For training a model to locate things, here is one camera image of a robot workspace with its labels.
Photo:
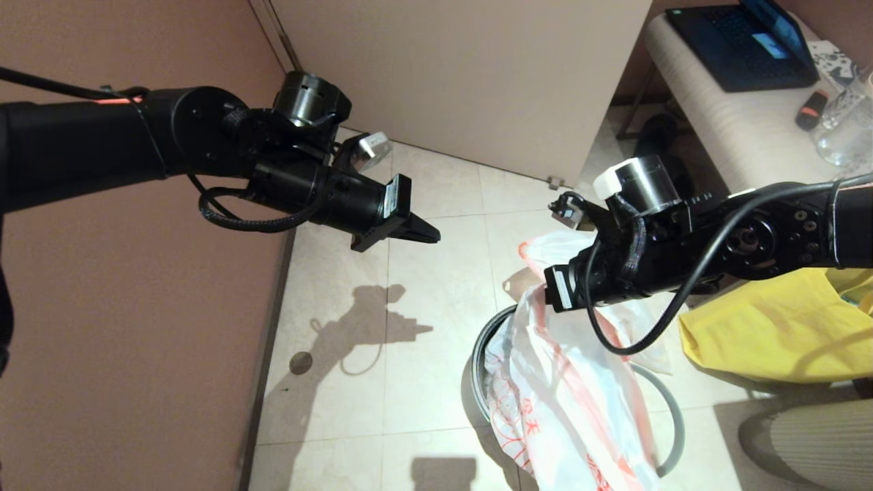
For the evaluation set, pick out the small metal door stopper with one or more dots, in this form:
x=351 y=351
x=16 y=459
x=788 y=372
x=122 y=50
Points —
x=555 y=183

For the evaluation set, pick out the white black patterned card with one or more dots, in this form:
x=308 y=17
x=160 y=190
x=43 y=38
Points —
x=831 y=67

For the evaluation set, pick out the spare white plastic bag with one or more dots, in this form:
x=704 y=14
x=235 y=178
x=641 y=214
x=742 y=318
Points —
x=545 y=249

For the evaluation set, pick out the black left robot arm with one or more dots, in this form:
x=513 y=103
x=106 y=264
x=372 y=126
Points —
x=82 y=143

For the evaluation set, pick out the cream striped bench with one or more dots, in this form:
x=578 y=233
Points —
x=743 y=129

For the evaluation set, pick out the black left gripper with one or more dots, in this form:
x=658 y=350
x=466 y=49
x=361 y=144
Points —
x=334 y=194

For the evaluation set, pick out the beige door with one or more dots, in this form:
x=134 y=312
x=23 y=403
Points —
x=477 y=82

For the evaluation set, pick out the white red-printed plastic bag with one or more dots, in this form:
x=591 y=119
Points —
x=566 y=409

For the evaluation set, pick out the dark blue laptop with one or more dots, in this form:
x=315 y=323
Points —
x=736 y=48

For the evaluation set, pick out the beige door frame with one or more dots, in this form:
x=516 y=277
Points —
x=269 y=20

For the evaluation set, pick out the clear glass cup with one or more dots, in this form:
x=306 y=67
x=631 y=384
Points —
x=844 y=144

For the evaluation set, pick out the clear ribbed glass bottle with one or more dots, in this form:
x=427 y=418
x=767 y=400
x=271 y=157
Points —
x=846 y=99

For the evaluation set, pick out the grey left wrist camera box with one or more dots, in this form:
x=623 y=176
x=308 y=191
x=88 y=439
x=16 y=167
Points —
x=372 y=150

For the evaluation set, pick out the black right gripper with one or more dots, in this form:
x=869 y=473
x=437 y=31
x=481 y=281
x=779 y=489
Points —
x=600 y=279

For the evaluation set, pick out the beige striped stool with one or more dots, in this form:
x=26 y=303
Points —
x=818 y=450

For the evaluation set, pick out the black orange handheld device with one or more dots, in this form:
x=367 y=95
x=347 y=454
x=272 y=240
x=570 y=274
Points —
x=809 y=112

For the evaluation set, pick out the black round trash bin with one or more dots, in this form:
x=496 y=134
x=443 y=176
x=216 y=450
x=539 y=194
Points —
x=479 y=368

